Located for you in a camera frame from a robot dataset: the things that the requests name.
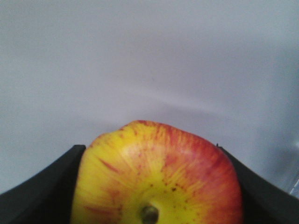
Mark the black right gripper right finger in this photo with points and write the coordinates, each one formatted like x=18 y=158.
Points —
x=263 y=203

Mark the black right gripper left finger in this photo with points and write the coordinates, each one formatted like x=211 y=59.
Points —
x=45 y=198

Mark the red yellow apple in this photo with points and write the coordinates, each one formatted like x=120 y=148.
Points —
x=151 y=173

